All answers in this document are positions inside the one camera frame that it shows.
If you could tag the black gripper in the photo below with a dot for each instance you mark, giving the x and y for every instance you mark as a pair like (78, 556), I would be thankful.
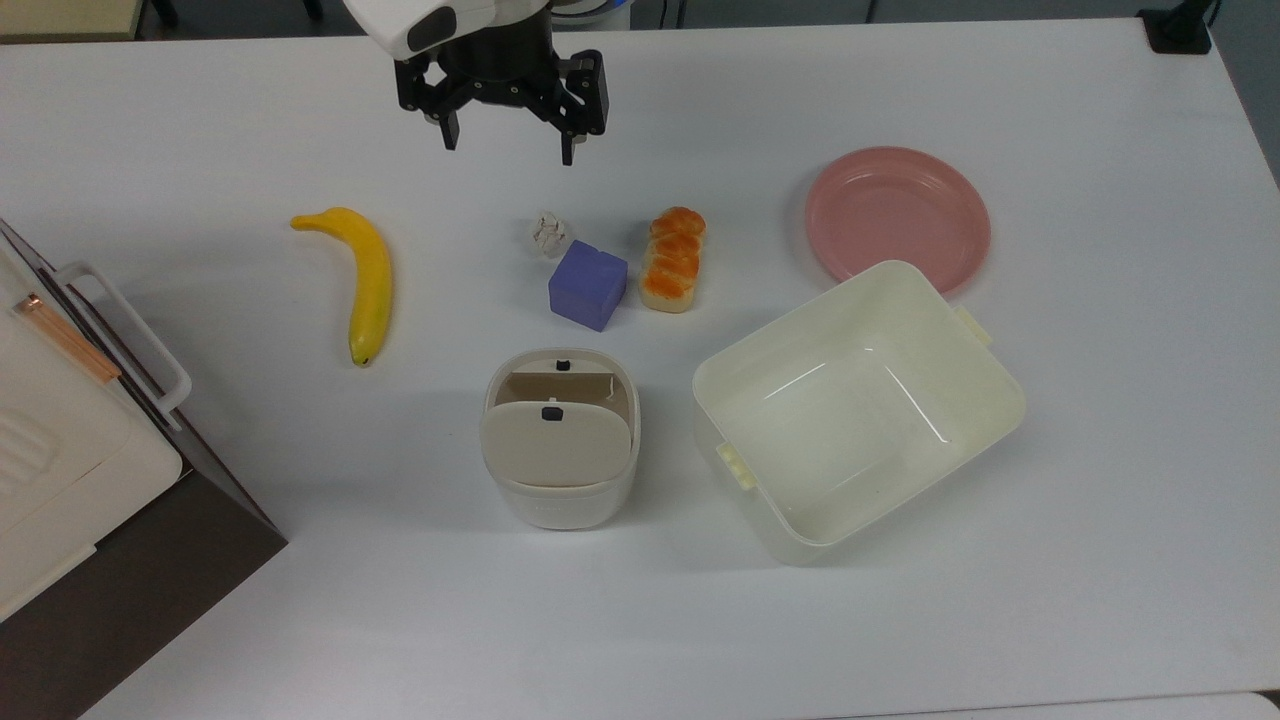
(500, 65)

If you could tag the white paper ball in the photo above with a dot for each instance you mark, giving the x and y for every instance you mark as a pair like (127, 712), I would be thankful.
(548, 235)

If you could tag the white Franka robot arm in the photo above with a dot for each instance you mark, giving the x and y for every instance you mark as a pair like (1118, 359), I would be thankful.
(400, 20)

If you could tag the beige swing trash lid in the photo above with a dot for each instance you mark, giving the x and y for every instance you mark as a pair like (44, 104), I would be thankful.
(555, 445)

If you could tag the small cream trash can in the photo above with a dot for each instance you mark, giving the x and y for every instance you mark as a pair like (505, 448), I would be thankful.
(560, 505)

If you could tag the purple cube block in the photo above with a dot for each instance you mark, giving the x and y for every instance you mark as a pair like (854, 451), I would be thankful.
(588, 285)

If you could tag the yellow banana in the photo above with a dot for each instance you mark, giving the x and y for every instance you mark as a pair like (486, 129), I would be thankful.
(370, 270)

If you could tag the glazed bread loaf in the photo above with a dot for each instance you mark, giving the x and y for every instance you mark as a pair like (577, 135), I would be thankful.
(672, 265)

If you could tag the pink round plate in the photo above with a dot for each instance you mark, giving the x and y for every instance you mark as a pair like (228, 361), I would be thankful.
(890, 215)

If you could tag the beige background furniture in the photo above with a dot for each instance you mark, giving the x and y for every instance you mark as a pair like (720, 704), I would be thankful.
(60, 18)

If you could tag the cream rectangular plastic bin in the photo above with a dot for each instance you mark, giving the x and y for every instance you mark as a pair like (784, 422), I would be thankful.
(860, 440)

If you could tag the orange strip on microwave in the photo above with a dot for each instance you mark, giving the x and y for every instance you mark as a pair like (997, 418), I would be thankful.
(65, 338)

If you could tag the cream toy microwave box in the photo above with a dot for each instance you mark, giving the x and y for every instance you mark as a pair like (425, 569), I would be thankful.
(50, 450)

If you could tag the dark brown wooden cabinet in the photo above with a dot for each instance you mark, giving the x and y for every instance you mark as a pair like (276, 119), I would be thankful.
(150, 580)

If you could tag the black table clamp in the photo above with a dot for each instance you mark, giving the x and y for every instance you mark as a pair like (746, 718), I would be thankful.
(1175, 30)

